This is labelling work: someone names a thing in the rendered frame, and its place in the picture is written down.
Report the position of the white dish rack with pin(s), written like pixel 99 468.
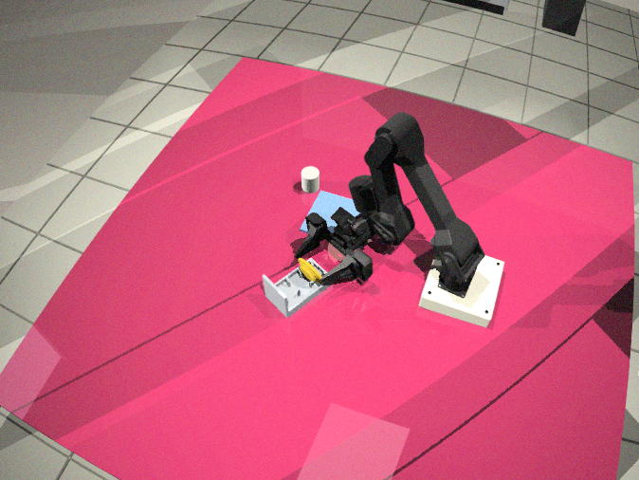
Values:
pixel 294 290

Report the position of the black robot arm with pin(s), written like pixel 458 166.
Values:
pixel 378 198

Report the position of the yellow plate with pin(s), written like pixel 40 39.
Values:
pixel 309 271

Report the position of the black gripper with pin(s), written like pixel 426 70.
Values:
pixel 355 264

